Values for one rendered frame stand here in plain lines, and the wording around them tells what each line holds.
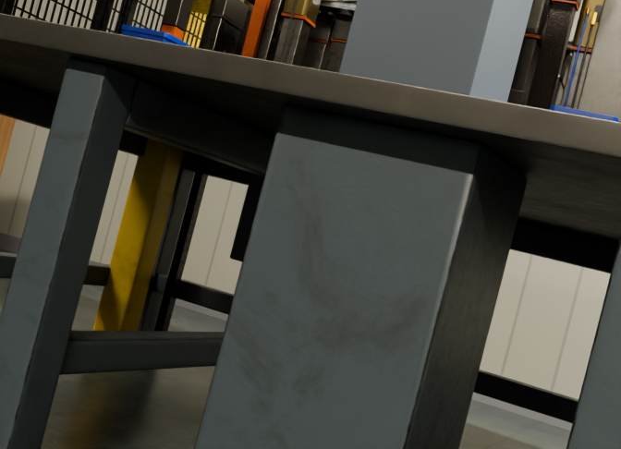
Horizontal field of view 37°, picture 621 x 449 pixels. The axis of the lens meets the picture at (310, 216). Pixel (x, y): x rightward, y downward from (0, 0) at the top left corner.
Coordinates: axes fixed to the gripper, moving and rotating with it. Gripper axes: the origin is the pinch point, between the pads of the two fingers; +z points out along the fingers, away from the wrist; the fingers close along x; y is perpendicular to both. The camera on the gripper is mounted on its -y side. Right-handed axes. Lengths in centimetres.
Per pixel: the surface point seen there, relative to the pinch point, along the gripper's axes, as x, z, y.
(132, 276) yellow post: 38, 86, -50
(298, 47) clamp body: -23.0, 15.4, 3.8
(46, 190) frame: -89, 58, 3
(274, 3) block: -18.7, 6.7, -7.3
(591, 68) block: -42, 7, 67
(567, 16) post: -29, -4, 57
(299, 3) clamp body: -24.9, 6.4, 1.5
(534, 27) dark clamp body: -29, -1, 52
